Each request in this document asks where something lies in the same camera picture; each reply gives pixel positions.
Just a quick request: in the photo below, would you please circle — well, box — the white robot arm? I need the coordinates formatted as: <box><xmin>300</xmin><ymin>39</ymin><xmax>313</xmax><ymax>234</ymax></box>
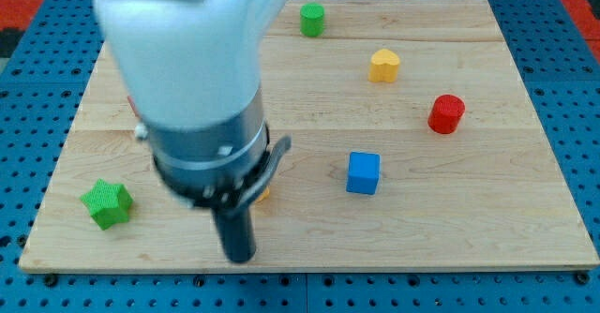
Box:
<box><xmin>93</xmin><ymin>0</ymin><xmax>291</xmax><ymax>209</ymax></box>

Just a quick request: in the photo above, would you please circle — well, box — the red block behind arm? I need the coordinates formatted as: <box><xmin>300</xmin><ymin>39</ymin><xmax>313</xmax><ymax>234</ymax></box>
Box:
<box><xmin>127</xmin><ymin>96</ymin><xmax>140</xmax><ymax>118</ymax></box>

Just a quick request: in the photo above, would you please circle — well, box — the green star block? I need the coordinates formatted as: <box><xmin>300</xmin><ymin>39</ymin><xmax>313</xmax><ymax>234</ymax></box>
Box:
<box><xmin>80</xmin><ymin>179</ymin><xmax>133</xmax><ymax>231</ymax></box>

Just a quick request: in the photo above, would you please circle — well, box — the yellow block behind tool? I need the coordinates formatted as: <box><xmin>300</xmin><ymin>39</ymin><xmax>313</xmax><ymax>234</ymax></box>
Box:
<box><xmin>256</xmin><ymin>187</ymin><xmax>270</xmax><ymax>202</ymax></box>

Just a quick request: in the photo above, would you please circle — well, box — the blue cube block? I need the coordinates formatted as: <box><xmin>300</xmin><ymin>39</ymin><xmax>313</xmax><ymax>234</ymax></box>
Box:
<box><xmin>346</xmin><ymin>152</ymin><xmax>381</xmax><ymax>195</ymax></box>

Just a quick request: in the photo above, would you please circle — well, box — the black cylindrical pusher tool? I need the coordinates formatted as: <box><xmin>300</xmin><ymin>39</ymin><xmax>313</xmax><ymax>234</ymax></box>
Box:
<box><xmin>212</xmin><ymin>209</ymin><xmax>256</xmax><ymax>263</ymax></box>

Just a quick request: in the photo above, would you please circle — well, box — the wooden board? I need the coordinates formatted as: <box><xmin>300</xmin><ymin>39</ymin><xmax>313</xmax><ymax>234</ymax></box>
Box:
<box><xmin>19</xmin><ymin>0</ymin><xmax>599</xmax><ymax>274</ymax></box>

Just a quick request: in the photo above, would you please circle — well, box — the yellow heart block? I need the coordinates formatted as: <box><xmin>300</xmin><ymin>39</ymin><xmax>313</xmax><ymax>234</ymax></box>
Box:
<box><xmin>367</xmin><ymin>49</ymin><xmax>401</xmax><ymax>82</ymax></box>

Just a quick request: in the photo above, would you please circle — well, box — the green cylinder block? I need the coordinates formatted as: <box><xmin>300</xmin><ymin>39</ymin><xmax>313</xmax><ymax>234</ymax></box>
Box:
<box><xmin>300</xmin><ymin>3</ymin><xmax>325</xmax><ymax>37</ymax></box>

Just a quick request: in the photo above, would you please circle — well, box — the red cylinder block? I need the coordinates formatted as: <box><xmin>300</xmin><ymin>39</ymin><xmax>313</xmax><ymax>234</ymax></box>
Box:
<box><xmin>427</xmin><ymin>95</ymin><xmax>466</xmax><ymax>134</ymax></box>

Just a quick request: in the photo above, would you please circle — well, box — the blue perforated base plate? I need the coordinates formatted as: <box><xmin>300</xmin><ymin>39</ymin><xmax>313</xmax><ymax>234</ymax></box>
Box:
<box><xmin>1</xmin><ymin>0</ymin><xmax>599</xmax><ymax>312</ymax></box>

